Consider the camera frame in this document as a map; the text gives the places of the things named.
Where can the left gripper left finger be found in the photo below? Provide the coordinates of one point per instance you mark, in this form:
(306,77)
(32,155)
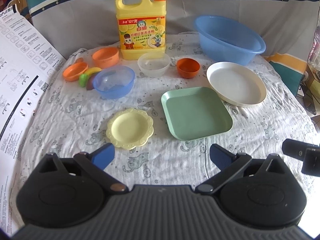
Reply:
(93,165)

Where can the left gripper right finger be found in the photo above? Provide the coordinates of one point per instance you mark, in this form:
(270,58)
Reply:
(231,167)

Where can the yellow scalloped small plate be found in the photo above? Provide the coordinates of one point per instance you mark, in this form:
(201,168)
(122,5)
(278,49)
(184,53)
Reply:
(130,128)

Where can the green square plate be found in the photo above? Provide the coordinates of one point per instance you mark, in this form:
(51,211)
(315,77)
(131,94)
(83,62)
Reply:
(195,113)

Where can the white round plate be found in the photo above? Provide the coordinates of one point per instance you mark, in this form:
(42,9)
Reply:
(236,84)

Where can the blue transparent bowl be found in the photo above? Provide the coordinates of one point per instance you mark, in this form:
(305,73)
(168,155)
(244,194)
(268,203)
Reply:
(114,82)

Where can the dark orange small bowl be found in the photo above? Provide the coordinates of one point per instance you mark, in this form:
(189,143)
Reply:
(187,68)

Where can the clear white plastic bowl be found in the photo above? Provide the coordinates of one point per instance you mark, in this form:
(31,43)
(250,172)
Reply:
(154,64)

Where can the white cat-print cloth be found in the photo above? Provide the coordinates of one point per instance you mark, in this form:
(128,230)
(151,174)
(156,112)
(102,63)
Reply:
(71,119)

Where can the green toy vegetable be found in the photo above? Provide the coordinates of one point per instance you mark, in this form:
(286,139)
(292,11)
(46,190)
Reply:
(83,78)

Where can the yellow toy banana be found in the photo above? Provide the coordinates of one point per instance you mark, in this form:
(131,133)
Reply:
(91,71)

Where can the light orange shallow dish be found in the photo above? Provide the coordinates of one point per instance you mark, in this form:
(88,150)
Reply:
(73,72)

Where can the light orange bowl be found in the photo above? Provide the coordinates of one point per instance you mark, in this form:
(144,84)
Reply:
(106,57)

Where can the white instruction sheet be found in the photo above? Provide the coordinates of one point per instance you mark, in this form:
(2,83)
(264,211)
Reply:
(28,62)

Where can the large blue plastic basin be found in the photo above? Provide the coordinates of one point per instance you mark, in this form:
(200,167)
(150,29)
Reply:
(226,40)

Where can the yellow detergent jug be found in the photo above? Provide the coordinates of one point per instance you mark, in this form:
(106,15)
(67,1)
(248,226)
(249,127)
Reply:
(141,26)

